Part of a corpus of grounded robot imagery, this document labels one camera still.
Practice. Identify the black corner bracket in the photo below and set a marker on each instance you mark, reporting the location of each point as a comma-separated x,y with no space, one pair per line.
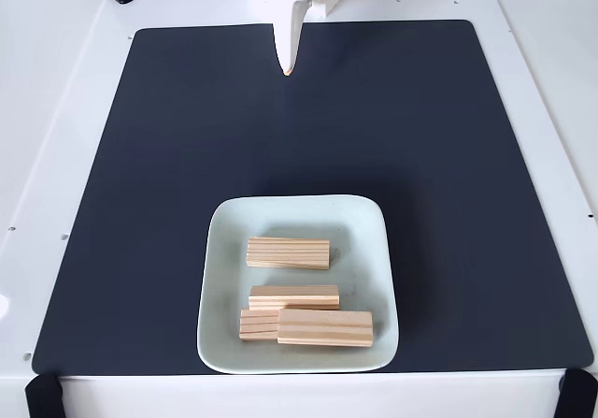
579,392
43,394

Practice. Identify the grooved wooden block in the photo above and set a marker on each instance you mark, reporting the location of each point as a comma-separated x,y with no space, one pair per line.
257,324
327,328
287,252
294,296

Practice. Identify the pale green square plate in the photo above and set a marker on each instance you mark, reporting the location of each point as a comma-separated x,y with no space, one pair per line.
364,259

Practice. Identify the black table mat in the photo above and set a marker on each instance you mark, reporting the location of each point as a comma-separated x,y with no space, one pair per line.
467,249

